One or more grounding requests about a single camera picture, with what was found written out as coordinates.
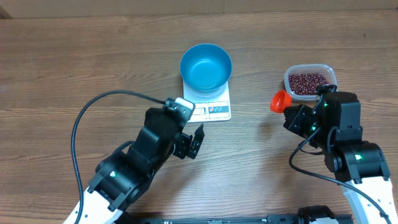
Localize orange scoop with blue handle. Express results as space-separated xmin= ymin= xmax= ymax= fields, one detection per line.
xmin=270 ymin=90 xmax=292 ymax=113

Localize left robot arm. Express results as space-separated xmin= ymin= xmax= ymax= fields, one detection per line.
xmin=65 ymin=98 xmax=205 ymax=223

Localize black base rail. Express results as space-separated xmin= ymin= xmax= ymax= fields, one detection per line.
xmin=116 ymin=205 xmax=354 ymax=224

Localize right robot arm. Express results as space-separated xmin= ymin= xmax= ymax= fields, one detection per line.
xmin=283 ymin=85 xmax=397 ymax=223

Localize blue metal bowl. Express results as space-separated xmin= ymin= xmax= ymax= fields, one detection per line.
xmin=179 ymin=43 xmax=233 ymax=92

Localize white digital kitchen scale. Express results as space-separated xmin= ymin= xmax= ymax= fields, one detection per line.
xmin=183 ymin=82 xmax=231 ymax=123

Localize clear plastic container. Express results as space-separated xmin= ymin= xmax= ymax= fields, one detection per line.
xmin=284 ymin=64 xmax=338 ymax=101

